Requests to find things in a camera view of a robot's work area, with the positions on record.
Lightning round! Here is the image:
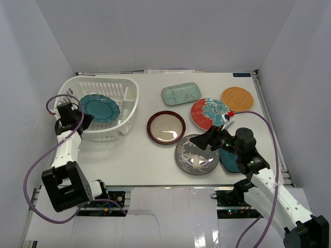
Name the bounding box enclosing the red and teal floral plate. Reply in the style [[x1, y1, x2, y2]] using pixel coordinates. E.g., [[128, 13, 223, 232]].
[[190, 98, 230, 131]]

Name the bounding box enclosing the grey deer pattern plate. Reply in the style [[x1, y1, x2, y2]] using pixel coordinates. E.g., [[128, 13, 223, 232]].
[[175, 134, 220, 176]]

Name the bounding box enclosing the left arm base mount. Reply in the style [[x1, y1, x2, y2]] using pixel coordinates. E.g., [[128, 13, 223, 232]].
[[77, 191, 131, 217]]

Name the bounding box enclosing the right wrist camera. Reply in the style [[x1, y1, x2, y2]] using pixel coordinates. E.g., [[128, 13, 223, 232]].
[[221, 111, 235, 130]]

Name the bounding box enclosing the dark teal angular plate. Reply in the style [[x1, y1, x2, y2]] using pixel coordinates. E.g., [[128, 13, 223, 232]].
[[219, 149, 240, 173]]

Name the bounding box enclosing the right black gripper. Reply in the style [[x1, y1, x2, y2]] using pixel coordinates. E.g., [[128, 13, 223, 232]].
[[190, 125, 242, 158]]

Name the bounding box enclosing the orange woven round plate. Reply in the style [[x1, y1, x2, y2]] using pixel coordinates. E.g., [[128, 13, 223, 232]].
[[221, 87, 254, 112]]

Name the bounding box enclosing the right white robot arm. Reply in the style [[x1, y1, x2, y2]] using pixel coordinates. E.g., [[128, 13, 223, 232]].
[[190, 126, 329, 247]]

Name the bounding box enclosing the white plastic dish bin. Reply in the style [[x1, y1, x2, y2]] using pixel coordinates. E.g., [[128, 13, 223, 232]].
[[54, 76, 139, 142]]

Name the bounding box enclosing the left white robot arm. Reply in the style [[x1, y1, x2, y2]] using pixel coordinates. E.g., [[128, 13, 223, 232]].
[[42, 102, 109, 212]]

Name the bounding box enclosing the teal scalloped round plate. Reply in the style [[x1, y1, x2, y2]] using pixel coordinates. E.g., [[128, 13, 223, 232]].
[[80, 94, 120, 123]]

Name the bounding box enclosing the light green rectangular plate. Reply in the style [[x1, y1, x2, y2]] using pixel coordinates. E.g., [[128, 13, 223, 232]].
[[161, 82, 202, 106]]

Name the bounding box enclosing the blue label sticker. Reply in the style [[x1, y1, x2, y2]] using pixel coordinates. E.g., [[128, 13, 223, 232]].
[[233, 73, 251, 78]]

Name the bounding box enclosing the red rimmed beige plate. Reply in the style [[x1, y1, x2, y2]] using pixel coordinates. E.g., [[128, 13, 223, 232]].
[[146, 111, 186, 145]]

